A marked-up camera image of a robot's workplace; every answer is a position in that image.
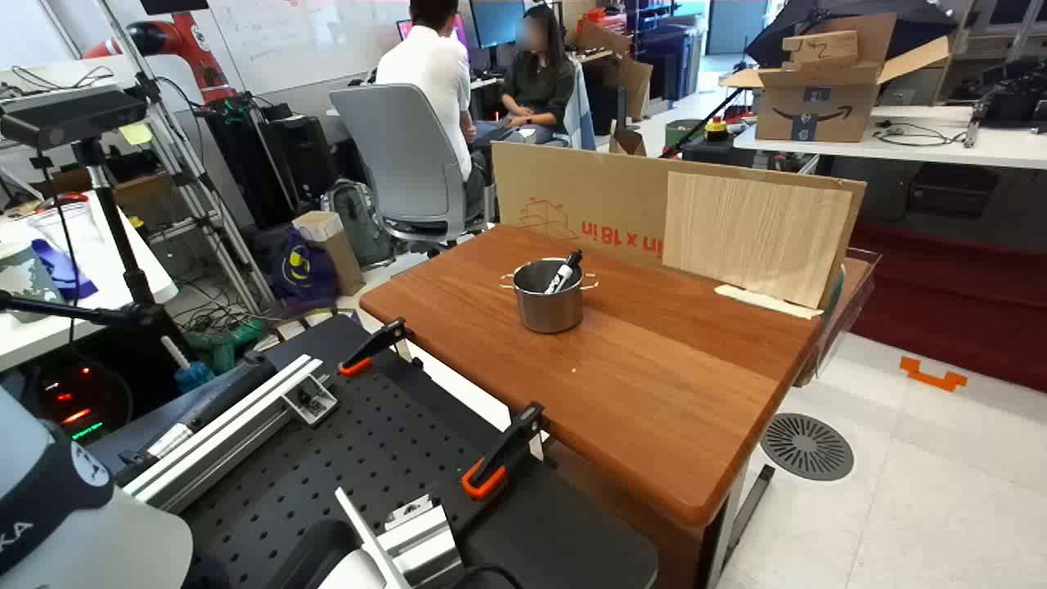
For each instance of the black and white Expo marker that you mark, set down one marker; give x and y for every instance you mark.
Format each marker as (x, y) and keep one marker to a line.
(564, 272)

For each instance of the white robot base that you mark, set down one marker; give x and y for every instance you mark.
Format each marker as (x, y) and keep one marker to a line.
(66, 525)

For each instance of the small steel pot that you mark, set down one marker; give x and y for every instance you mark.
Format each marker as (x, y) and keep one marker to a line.
(547, 311)

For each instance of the wooden desk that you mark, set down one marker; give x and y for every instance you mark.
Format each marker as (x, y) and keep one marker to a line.
(654, 402)

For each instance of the brown cardboard sheet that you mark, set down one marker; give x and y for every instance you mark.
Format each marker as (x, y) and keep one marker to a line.
(602, 202)

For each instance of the orange black clamp near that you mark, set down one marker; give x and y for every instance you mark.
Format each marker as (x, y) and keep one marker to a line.
(519, 442)

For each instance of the orange black clamp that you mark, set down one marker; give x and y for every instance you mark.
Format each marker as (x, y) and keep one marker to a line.
(519, 442)
(373, 346)

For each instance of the orange black clamp far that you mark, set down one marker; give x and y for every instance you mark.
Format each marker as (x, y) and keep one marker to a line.
(373, 346)

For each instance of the grey office chair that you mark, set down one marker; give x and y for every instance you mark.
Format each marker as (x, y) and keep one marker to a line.
(419, 196)

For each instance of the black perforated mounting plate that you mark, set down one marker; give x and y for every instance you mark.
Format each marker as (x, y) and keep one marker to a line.
(280, 515)

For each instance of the person in dark shirt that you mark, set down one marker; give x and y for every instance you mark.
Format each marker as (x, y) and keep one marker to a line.
(538, 87)

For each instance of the person in white shirt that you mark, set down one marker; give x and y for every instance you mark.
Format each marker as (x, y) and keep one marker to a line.
(436, 65)

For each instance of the light wooden board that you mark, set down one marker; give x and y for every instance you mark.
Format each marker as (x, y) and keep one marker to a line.
(766, 234)

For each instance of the round floor drain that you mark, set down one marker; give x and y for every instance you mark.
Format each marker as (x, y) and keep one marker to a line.
(809, 446)

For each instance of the open Amazon cardboard box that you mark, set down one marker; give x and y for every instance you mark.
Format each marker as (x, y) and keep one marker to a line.
(833, 81)

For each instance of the white side table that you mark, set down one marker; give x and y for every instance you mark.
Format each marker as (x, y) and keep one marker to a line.
(78, 256)

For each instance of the white back table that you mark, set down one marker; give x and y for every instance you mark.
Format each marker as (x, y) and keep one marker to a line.
(925, 136)

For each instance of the aluminium extrusion rail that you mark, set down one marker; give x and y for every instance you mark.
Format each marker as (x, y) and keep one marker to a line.
(206, 457)

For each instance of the black camera tripod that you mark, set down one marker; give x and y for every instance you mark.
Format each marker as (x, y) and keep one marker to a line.
(78, 119)

